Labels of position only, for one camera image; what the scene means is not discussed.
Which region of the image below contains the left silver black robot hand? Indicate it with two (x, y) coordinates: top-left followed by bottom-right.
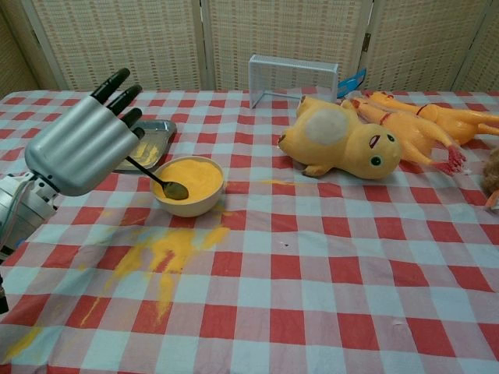
(24, 68), (146, 197)

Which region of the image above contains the metal spoon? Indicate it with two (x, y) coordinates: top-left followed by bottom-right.
(125, 156), (190, 201)

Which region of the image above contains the stainless steel tray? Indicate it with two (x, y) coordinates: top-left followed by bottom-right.
(111, 119), (178, 174)

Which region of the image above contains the off-white bowl with yellow powder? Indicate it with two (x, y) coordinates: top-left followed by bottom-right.
(150, 155), (225, 218)

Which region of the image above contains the spilled yellow powder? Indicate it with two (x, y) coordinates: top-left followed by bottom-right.
(80, 212), (239, 328)

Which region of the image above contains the beige woven folding screen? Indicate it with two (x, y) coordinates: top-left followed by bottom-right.
(0, 0), (499, 94)

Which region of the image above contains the white mesh shelf rack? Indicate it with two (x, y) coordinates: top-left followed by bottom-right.
(248, 54), (338, 109)

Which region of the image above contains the yellow plush duck toy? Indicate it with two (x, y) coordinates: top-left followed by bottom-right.
(277, 95), (402, 180)

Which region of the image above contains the red white checkered tablecloth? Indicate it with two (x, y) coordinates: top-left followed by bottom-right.
(0, 89), (499, 374)

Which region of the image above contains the blue plastic object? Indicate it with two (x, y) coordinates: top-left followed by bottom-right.
(337, 66), (367, 98)

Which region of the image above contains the long orange rubber chicken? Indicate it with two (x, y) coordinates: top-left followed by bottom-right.
(341, 97), (468, 176)

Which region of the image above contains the short orange rubber chicken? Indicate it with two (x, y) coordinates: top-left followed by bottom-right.
(364, 91), (499, 147)

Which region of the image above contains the brown teddy bear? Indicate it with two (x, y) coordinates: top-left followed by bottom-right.
(478, 146), (499, 213)

